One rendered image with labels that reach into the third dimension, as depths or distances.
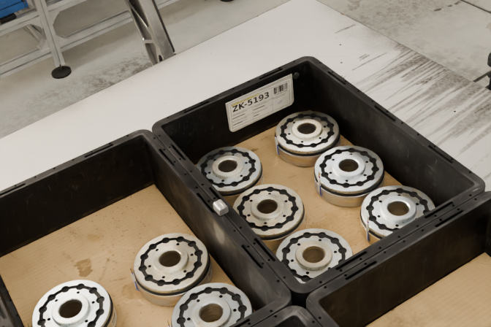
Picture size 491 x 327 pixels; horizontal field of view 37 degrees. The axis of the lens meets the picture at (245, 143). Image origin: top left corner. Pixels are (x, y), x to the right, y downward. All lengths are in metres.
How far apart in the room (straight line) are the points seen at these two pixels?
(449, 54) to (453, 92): 1.38
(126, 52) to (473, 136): 1.94
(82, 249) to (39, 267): 0.06
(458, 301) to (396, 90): 0.64
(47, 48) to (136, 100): 1.42
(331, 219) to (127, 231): 0.30
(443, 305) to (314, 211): 0.23
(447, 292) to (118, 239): 0.47
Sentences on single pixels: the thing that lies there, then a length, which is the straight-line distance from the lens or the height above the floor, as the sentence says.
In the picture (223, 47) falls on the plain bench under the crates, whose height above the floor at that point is 0.70.
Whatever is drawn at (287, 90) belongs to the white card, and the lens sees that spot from 1.20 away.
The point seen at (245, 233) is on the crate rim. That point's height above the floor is 0.93.
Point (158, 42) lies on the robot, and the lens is 1.82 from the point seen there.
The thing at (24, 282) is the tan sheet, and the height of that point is 0.83.
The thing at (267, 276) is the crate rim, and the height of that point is 0.93.
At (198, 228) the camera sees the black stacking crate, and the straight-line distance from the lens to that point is 1.03.
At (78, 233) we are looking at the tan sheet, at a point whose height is 0.83.
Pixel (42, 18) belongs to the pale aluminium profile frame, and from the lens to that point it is 2.90.
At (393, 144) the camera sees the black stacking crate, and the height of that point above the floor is 0.89.
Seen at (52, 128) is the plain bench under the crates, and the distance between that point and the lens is 1.55.
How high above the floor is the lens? 1.60
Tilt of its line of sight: 40 degrees down
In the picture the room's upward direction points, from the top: 8 degrees counter-clockwise
